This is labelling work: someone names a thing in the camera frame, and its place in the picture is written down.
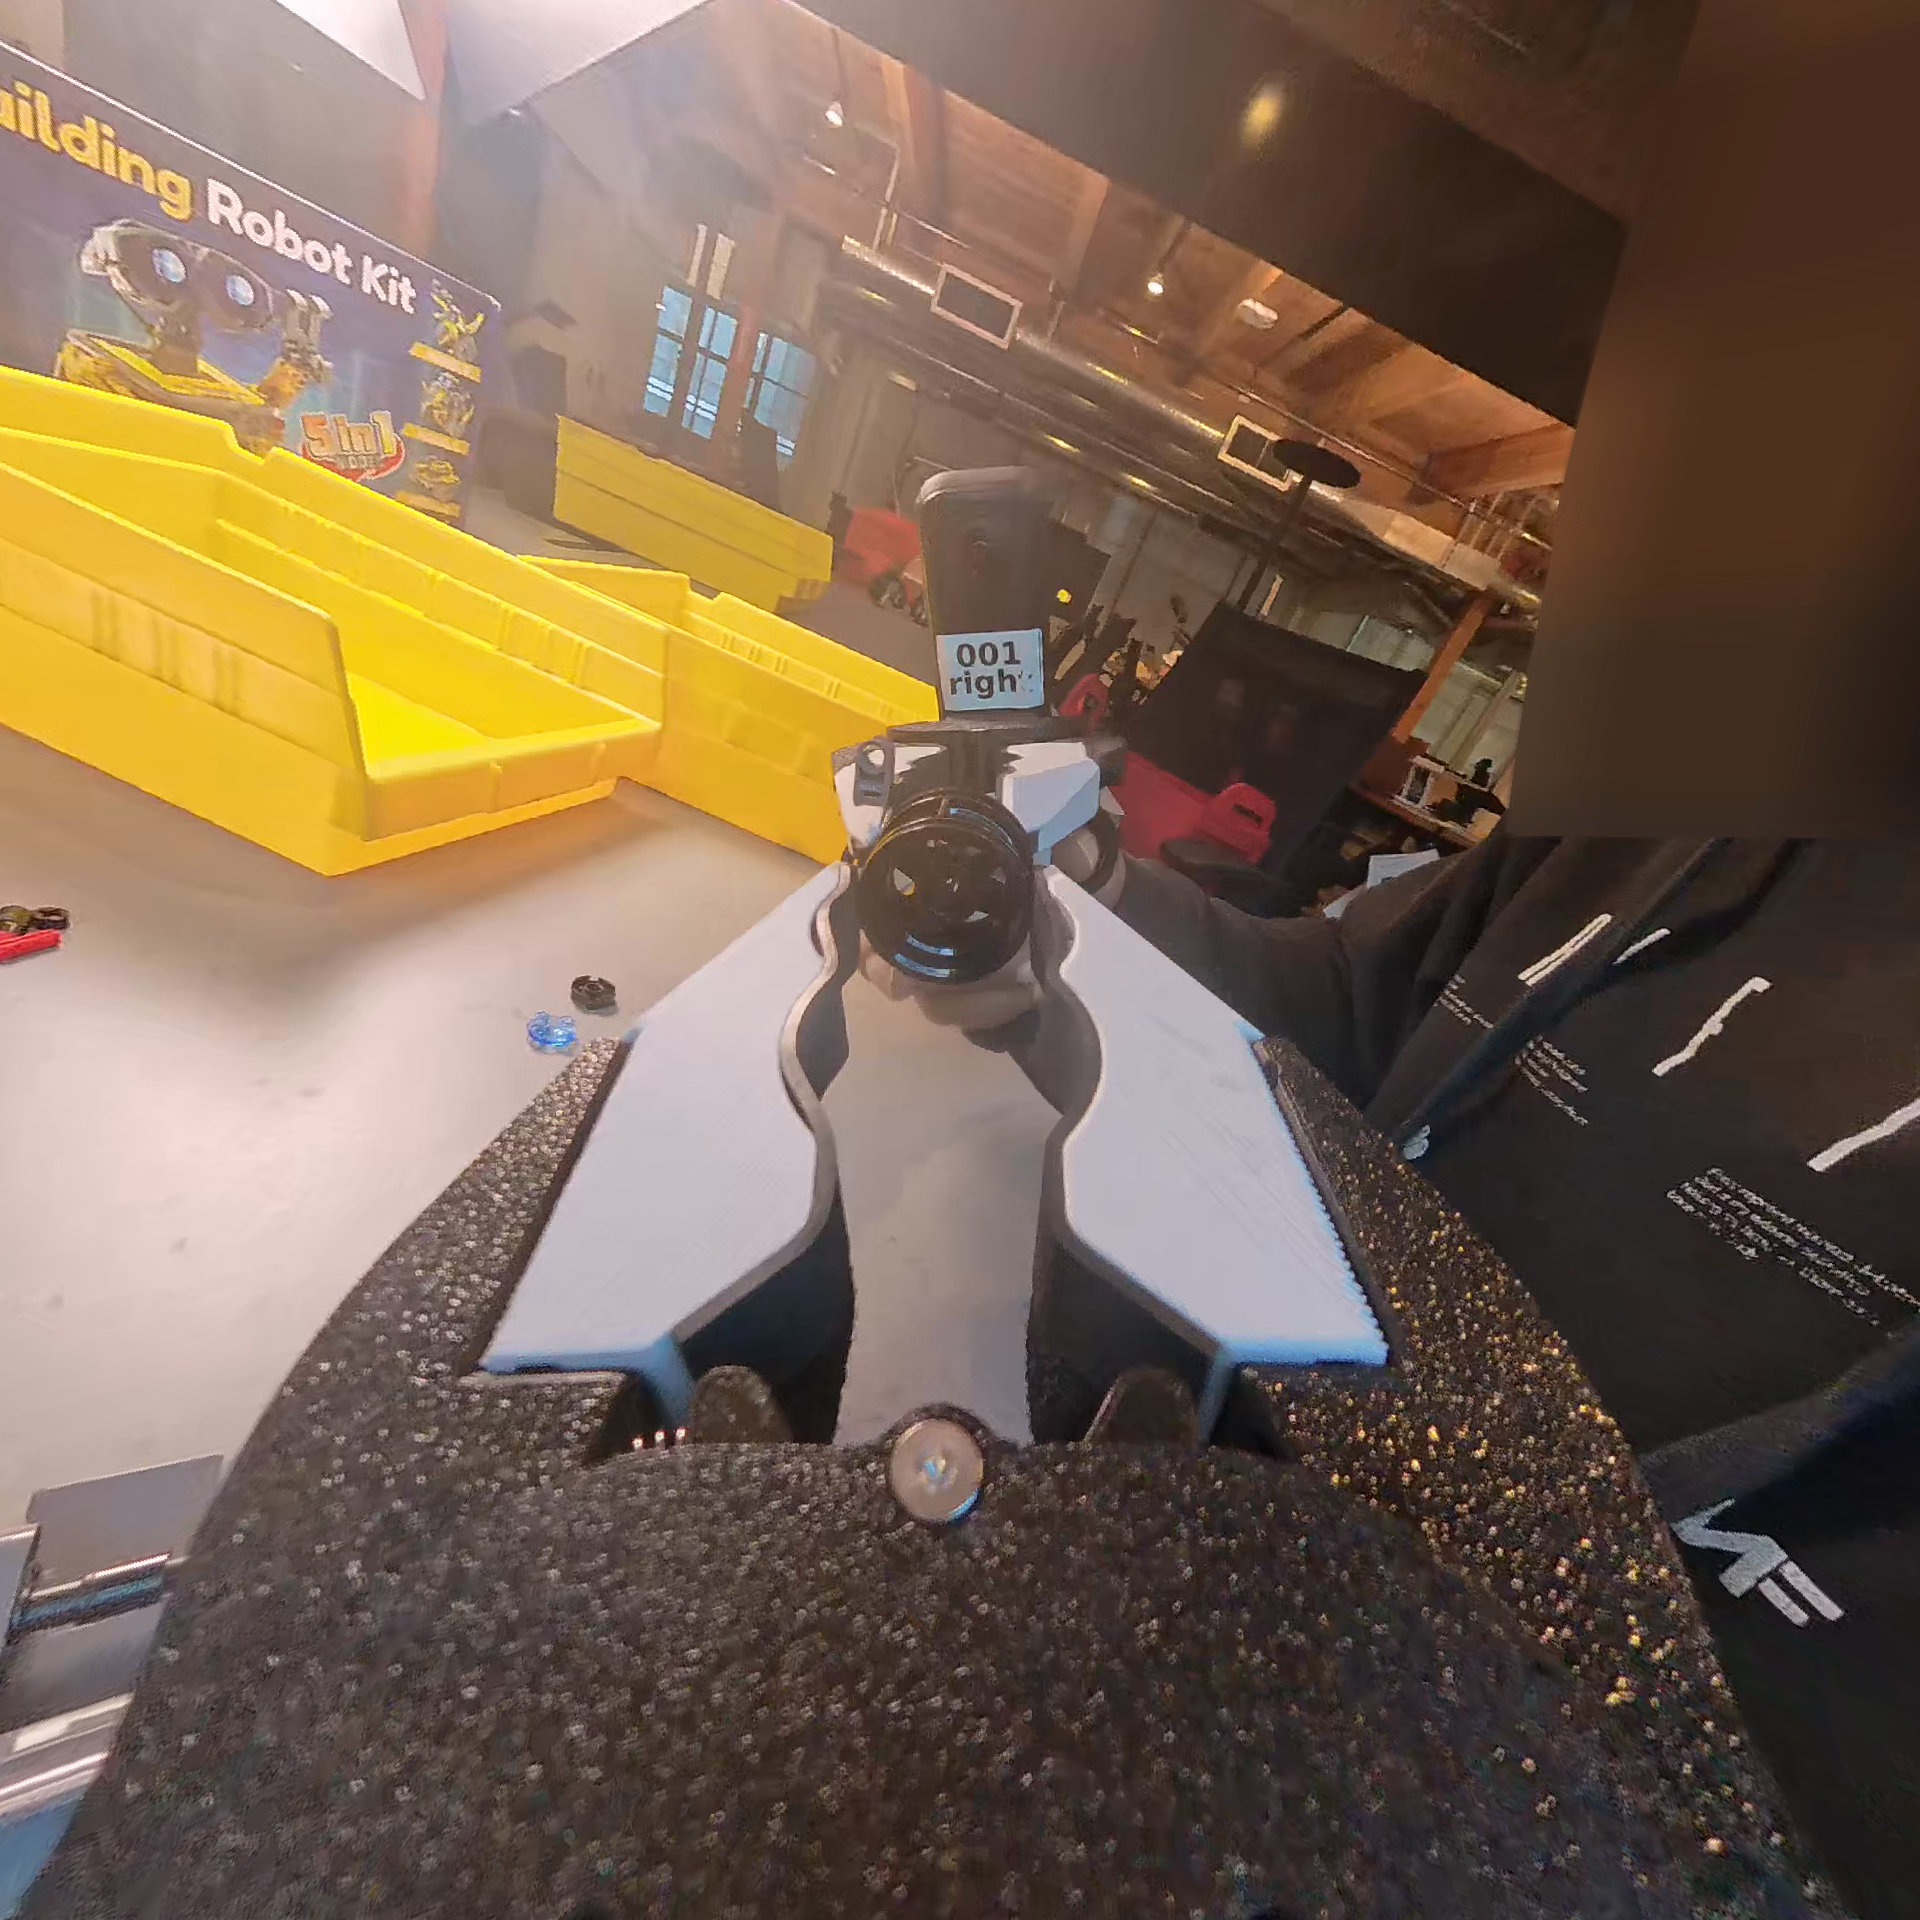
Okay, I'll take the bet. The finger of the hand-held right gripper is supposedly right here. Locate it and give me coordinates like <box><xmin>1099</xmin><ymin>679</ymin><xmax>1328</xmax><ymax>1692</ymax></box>
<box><xmin>832</xmin><ymin>745</ymin><xmax>902</xmax><ymax>869</ymax></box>
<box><xmin>998</xmin><ymin>757</ymin><xmax>1108</xmax><ymax>872</ymax></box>

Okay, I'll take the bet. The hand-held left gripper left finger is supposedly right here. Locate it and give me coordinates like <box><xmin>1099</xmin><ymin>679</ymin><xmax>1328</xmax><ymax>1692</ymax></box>
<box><xmin>480</xmin><ymin>862</ymin><xmax>854</xmax><ymax>1443</ymax></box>

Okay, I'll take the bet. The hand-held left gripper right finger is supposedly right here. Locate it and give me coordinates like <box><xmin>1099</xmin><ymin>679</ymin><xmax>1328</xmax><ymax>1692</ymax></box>
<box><xmin>1026</xmin><ymin>870</ymin><xmax>1389</xmax><ymax>1443</ymax></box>

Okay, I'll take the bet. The black toy wheel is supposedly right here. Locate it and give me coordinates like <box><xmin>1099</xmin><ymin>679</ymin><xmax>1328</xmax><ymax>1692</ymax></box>
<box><xmin>854</xmin><ymin>786</ymin><xmax>1043</xmax><ymax>984</ymax></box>

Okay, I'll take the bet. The person's right forearm black sleeve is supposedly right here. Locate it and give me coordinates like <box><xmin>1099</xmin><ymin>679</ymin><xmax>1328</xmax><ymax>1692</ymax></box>
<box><xmin>1115</xmin><ymin>832</ymin><xmax>1518</xmax><ymax>1112</ymax></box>

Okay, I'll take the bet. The person's right hand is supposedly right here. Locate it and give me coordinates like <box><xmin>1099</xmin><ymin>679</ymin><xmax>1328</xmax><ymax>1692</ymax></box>
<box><xmin>873</xmin><ymin>960</ymin><xmax>1048</xmax><ymax>1056</ymax></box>

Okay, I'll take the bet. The red plastic cart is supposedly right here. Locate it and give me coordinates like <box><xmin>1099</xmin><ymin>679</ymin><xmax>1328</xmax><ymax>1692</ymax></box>
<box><xmin>1064</xmin><ymin>674</ymin><xmax>1278</xmax><ymax>864</ymax></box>

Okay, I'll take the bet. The paned window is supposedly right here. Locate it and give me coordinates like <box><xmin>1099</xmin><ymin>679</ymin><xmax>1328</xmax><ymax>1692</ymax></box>
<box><xmin>643</xmin><ymin>285</ymin><xmax>819</xmax><ymax>444</ymax></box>

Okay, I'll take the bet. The black disc on pole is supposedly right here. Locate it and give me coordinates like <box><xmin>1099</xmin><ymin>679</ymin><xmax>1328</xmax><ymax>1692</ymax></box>
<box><xmin>1273</xmin><ymin>443</ymin><xmax>1364</xmax><ymax>619</ymax></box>

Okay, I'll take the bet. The person's black printed hoodie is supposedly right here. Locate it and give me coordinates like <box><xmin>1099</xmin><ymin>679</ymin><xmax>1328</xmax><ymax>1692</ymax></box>
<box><xmin>1349</xmin><ymin>832</ymin><xmax>1920</xmax><ymax>1920</ymax></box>

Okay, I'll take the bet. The yellow open storage bin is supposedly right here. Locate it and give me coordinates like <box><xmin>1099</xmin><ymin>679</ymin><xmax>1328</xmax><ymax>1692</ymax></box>
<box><xmin>0</xmin><ymin>366</ymin><xmax>691</xmax><ymax>722</ymax></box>

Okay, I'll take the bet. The grey panel brick assembly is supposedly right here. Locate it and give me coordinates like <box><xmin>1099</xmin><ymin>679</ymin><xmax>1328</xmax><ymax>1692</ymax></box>
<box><xmin>0</xmin><ymin>1454</ymin><xmax>227</xmax><ymax>1789</ymax></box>

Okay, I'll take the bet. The dark metal rod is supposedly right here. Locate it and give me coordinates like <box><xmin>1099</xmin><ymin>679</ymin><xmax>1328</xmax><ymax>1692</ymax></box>
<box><xmin>14</xmin><ymin>1553</ymin><xmax>189</xmax><ymax>1638</ymax></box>

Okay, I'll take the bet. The toy robot kit box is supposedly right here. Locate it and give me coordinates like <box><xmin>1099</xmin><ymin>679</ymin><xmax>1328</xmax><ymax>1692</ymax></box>
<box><xmin>0</xmin><ymin>45</ymin><xmax>503</xmax><ymax>528</ymax></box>

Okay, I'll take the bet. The white studio light panel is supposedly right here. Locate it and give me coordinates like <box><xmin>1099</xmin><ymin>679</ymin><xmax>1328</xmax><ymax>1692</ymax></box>
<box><xmin>276</xmin><ymin>0</ymin><xmax>708</xmax><ymax>123</ymax></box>

